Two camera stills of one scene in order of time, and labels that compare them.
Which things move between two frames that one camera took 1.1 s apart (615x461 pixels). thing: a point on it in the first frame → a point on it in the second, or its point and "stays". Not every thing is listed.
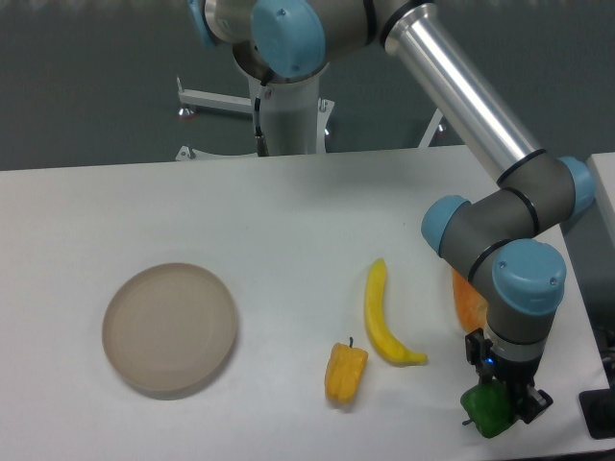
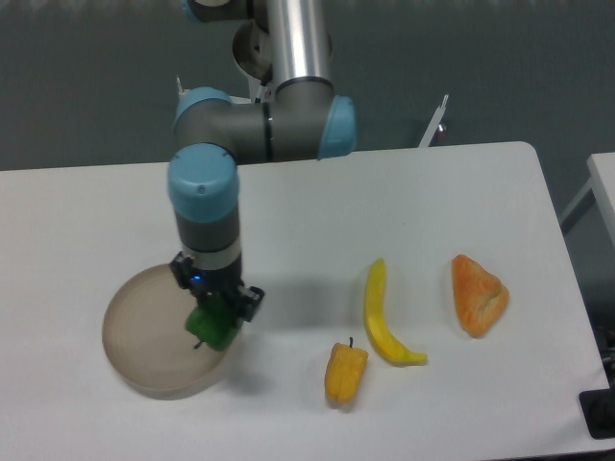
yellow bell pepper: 344,373 stays
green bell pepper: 487,405 → 213,323
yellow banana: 377,322 stays
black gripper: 529,402 → 205,281
